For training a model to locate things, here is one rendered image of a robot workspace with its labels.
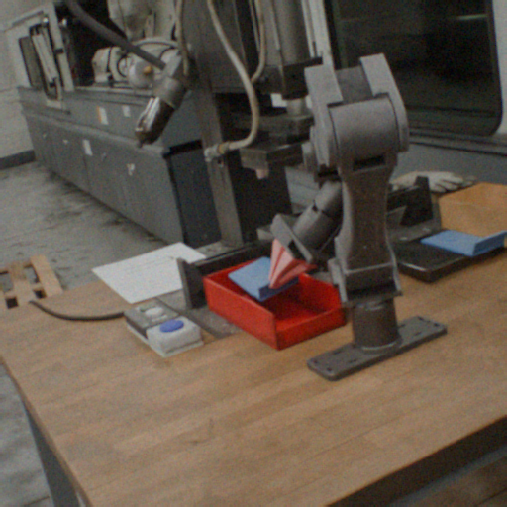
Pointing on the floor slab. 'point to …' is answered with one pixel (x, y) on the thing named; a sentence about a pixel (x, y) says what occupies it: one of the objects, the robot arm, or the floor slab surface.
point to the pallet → (48, 283)
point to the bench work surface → (266, 407)
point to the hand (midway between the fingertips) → (274, 282)
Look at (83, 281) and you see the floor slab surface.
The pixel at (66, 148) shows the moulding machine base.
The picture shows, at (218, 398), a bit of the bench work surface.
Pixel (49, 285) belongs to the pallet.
